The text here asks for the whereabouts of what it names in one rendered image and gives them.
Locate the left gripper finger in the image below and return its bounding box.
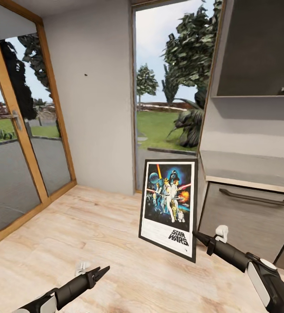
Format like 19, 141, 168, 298
93, 266, 110, 285
91, 266, 100, 276

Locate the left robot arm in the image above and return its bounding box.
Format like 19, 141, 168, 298
11, 261, 110, 313

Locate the poster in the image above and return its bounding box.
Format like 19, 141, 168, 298
138, 159, 199, 263

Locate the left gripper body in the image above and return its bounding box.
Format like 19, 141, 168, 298
67, 271, 95, 302

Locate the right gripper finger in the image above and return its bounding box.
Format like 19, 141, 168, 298
192, 231, 212, 248
197, 231, 210, 238

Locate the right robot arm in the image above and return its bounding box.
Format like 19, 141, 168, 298
192, 225, 284, 313

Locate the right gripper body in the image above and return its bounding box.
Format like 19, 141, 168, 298
207, 234, 237, 265

